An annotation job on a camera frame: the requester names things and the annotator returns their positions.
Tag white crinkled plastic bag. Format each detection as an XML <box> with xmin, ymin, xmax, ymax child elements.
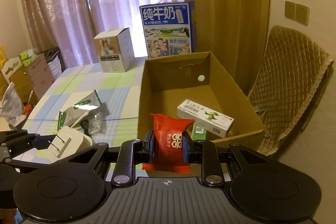
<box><xmin>0</xmin><ymin>82</ymin><xmax>24</xmax><ymax>127</ymax></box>

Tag green and white carton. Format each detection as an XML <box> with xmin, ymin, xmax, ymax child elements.
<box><xmin>192</xmin><ymin>124</ymin><xmax>208</xmax><ymax>141</ymax></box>

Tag green tissue packs in wrap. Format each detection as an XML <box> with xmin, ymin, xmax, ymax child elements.
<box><xmin>19</xmin><ymin>49</ymin><xmax>38</xmax><ymax>67</ymax></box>

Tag pink curtain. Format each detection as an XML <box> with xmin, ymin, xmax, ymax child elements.
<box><xmin>18</xmin><ymin>0</ymin><xmax>182</xmax><ymax>70</ymax></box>

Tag white cardboard carry handle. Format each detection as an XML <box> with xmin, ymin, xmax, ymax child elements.
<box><xmin>1</xmin><ymin>57</ymin><xmax>24</xmax><ymax>84</ymax></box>

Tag red candy packet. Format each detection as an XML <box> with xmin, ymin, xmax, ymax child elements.
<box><xmin>142</xmin><ymin>113</ymin><xmax>196</xmax><ymax>175</ymax></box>

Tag desktop with checked tablecloth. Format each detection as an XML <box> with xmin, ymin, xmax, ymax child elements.
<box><xmin>12</xmin><ymin>56</ymin><xmax>147</xmax><ymax>161</ymax></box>

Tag brown cardboard sheet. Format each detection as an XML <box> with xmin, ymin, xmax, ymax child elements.
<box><xmin>25</xmin><ymin>53</ymin><xmax>55</xmax><ymax>102</ymax></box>

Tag silver pouch with green label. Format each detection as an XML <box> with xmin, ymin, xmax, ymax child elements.
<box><xmin>66</xmin><ymin>90</ymin><xmax>110</xmax><ymax>125</ymax></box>

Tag quilted tan chair cushion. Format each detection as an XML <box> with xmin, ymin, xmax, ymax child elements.
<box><xmin>247</xmin><ymin>25</ymin><xmax>334</xmax><ymax>157</ymax></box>

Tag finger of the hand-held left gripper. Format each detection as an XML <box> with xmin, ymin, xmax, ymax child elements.
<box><xmin>0</xmin><ymin>157</ymin><xmax>38</xmax><ymax>175</ymax></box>
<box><xmin>0</xmin><ymin>130</ymin><xmax>58</xmax><ymax>155</ymax></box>

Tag brown cardboard box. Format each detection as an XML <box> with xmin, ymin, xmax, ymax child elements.
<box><xmin>138</xmin><ymin>51</ymin><xmax>265</xmax><ymax>154</ymax></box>

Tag white ointment box crocodile print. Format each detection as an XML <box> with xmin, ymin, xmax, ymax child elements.
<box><xmin>176</xmin><ymin>99</ymin><xmax>235</xmax><ymax>138</ymax></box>

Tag clear plastic bag with cable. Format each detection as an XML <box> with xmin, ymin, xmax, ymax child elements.
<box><xmin>81</xmin><ymin>111</ymin><xmax>106</xmax><ymax>136</ymax></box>

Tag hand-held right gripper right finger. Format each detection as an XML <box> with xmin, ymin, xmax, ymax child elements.
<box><xmin>182</xmin><ymin>133</ymin><xmax>270</xmax><ymax>188</ymax></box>

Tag white product box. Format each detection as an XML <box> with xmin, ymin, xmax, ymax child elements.
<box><xmin>93</xmin><ymin>28</ymin><xmax>135</xmax><ymax>73</ymax></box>

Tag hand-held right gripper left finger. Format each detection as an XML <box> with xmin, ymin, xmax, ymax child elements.
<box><xmin>67</xmin><ymin>130</ymin><xmax>156</xmax><ymax>188</ymax></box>

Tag white bucket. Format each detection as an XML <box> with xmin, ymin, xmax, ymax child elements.
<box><xmin>47</xmin><ymin>55</ymin><xmax>63</xmax><ymax>81</ymax></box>

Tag green leaf print pouch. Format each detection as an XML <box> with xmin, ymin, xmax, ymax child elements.
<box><xmin>59</xmin><ymin>108</ymin><xmax>87</xmax><ymax>133</ymax></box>

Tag beige wall socket plate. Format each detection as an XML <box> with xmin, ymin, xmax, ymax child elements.
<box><xmin>285</xmin><ymin>0</ymin><xmax>298</xmax><ymax>20</ymax></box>
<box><xmin>295</xmin><ymin>3</ymin><xmax>310</xmax><ymax>26</ymax></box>

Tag white power adapter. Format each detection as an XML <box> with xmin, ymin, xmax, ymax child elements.
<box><xmin>47</xmin><ymin>126</ymin><xmax>96</xmax><ymax>165</ymax></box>

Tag blue milk carton case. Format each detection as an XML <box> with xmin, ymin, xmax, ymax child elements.
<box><xmin>139</xmin><ymin>1</ymin><xmax>196</xmax><ymax>59</ymax></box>

